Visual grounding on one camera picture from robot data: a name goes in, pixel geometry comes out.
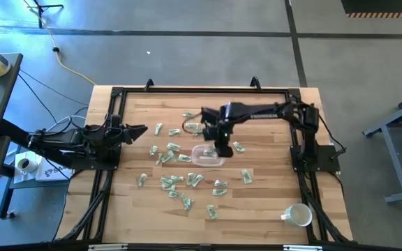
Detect dark mat with hazard stripe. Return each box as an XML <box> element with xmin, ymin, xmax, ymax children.
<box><xmin>340</xmin><ymin>0</ymin><xmax>402</xmax><ymax>20</ymax></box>

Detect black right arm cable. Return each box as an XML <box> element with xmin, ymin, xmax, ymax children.
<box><xmin>181</xmin><ymin>112</ymin><xmax>206</xmax><ymax>136</ymax></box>

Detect white printed booklet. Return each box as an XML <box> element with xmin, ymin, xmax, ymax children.
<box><xmin>35</xmin><ymin>160</ymin><xmax>75</xmax><ymax>183</ymax></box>

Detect yellow floor cable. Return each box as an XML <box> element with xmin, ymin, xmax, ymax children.
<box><xmin>22</xmin><ymin>0</ymin><xmax>98</xmax><ymax>86</ymax></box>

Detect white coffee cup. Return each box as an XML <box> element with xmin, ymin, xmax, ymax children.
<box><xmin>16</xmin><ymin>158</ymin><xmax>39</xmax><ymax>174</ymax></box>

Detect black aluminium table frame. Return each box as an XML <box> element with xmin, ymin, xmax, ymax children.
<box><xmin>52</xmin><ymin>85</ymin><xmax>355</xmax><ymax>251</ymax></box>

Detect grey metal table frame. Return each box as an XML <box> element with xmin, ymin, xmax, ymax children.
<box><xmin>362</xmin><ymin>86</ymin><xmax>402</xmax><ymax>205</ymax></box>

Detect black floor cable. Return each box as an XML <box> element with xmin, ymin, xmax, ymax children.
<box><xmin>17</xmin><ymin>73</ymin><xmax>59</xmax><ymax>125</ymax></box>
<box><xmin>17</xmin><ymin>68</ymin><xmax>91</xmax><ymax>107</ymax></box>

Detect grey low side table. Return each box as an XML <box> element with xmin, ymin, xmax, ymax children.
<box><xmin>0</xmin><ymin>142</ymin><xmax>75</xmax><ymax>220</ymax></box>

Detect black slanted support beam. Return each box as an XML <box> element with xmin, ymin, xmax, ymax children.
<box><xmin>0</xmin><ymin>118</ymin><xmax>83</xmax><ymax>170</ymax></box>

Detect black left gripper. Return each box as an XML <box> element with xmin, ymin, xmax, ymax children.
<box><xmin>116</xmin><ymin>123</ymin><xmax>149</xmax><ymax>146</ymax></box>

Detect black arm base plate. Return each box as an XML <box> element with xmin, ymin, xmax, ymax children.
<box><xmin>70</xmin><ymin>142</ymin><xmax>122</xmax><ymax>172</ymax></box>
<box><xmin>290</xmin><ymin>144</ymin><xmax>341</xmax><ymax>174</ymax></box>

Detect white ceramic mug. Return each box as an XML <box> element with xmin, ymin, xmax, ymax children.
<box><xmin>280</xmin><ymin>202</ymin><xmax>313</xmax><ymax>228</ymax></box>

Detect white cable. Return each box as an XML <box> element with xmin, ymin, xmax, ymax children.
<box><xmin>47</xmin><ymin>106</ymin><xmax>90</xmax><ymax>132</ymax></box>

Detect silver frame bracket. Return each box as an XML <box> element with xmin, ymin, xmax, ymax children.
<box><xmin>283</xmin><ymin>244</ymin><xmax>324</xmax><ymax>251</ymax></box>
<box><xmin>87</xmin><ymin>244</ymin><xmax>129</xmax><ymax>251</ymax></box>

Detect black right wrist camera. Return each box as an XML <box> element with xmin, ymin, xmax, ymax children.
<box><xmin>200</xmin><ymin>106</ymin><xmax>220</xmax><ymax>123</ymax></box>

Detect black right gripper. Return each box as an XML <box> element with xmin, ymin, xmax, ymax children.
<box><xmin>203</xmin><ymin>115</ymin><xmax>235</xmax><ymax>158</ymax></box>

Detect clear plastic bin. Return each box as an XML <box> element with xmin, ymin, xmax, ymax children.
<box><xmin>191</xmin><ymin>144</ymin><xmax>227</xmax><ymax>168</ymax></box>

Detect black tripod stand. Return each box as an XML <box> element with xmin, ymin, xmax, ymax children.
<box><xmin>22</xmin><ymin>0</ymin><xmax>65</xmax><ymax>29</ymax></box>

